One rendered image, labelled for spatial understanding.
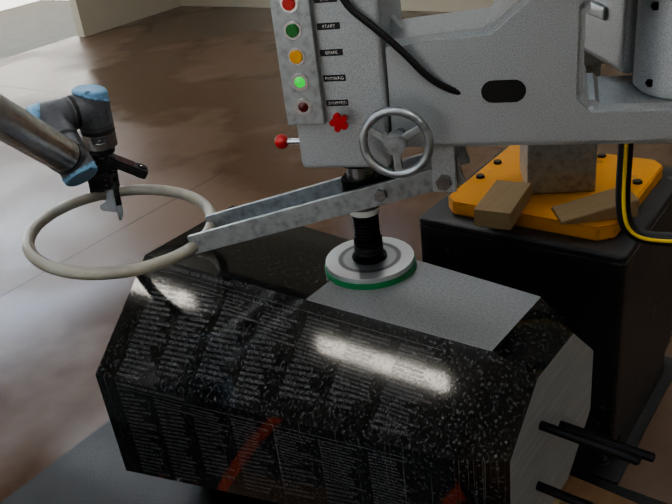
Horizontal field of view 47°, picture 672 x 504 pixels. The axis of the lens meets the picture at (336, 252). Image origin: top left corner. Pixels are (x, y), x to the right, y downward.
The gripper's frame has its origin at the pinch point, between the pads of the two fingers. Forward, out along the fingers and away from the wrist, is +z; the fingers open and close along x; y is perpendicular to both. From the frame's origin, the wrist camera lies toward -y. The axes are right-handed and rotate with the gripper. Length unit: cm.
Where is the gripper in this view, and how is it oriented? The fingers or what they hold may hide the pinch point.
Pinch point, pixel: (121, 211)
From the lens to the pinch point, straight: 231.1
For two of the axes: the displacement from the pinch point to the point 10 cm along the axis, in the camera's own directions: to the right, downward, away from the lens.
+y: -9.6, 1.7, -2.3
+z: 0.3, 8.6, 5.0
